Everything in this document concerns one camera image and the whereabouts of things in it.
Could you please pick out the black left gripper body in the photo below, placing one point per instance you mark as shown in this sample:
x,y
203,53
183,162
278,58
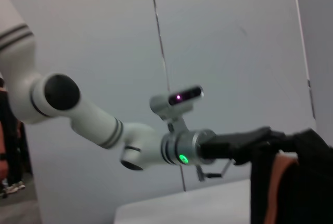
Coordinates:
x,y
234,146

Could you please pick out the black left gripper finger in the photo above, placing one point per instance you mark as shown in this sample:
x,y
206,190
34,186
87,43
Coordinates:
x,y
279,137

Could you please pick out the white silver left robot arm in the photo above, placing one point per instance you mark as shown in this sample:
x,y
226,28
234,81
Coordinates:
x,y
91,120

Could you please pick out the person in dark clothes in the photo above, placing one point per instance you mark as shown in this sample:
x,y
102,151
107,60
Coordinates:
x,y
10,143

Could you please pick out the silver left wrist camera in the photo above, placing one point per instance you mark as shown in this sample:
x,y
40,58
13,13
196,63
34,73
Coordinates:
x,y
182,96

